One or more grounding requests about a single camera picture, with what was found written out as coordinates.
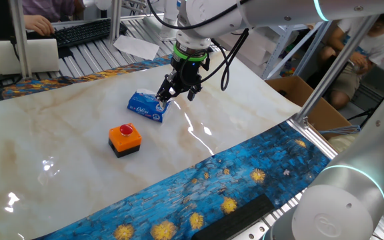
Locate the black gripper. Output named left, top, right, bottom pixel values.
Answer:
left=155, top=55, right=210, bottom=104

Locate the white paper napkin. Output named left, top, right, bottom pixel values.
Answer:
left=135, top=88, right=170, bottom=111

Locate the typing person's hand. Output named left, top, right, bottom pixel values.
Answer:
left=23, top=14, right=55, bottom=37

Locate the blue tissue pack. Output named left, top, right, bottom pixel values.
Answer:
left=127, top=89, right=172, bottom=123

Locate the white paper sheet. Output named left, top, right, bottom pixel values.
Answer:
left=113, top=35, right=160, bottom=61

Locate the orange emergency button box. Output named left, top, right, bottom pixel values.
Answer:
left=108, top=123, right=143, bottom=159

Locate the white foam box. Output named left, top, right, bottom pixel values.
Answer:
left=217, top=33, right=273, bottom=67
left=245, top=26, right=289, bottom=54

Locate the starry night print cloth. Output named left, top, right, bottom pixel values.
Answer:
left=0, top=55, right=332, bottom=240

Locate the grey metal shelf rack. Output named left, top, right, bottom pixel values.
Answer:
left=261, top=21, right=333, bottom=81

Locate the colourful toy pile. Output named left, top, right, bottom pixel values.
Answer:
left=279, top=65, right=296, bottom=78

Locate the black computer keyboard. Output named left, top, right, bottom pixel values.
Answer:
left=27, top=18, right=129, bottom=49

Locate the brown cardboard box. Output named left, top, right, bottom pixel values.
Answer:
left=265, top=75, right=353, bottom=141

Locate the glossy marble pattern sheet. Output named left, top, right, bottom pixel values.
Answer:
left=0, top=50, right=302, bottom=240

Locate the white flat box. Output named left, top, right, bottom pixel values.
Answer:
left=0, top=38, right=61, bottom=76

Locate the black foam block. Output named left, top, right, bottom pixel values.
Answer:
left=191, top=193, right=275, bottom=240

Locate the person in purple shirt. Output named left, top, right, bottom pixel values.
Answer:
left=21, top=0, right=86, bottom=23

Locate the beige cloth bag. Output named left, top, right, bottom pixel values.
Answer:
left=327, top=133, right=359, bottom=154

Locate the aluminium frame post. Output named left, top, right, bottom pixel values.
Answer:
left=8, top=0, right=33, bottom=80
left=109, top=0, right=123, bottom=46

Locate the aluminium frame strut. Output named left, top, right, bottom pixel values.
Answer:
left=293, top=15, right=381, bottom=126

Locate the grey wire bundle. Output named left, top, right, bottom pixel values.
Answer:
left=318, top=125, right=362, bottom=136

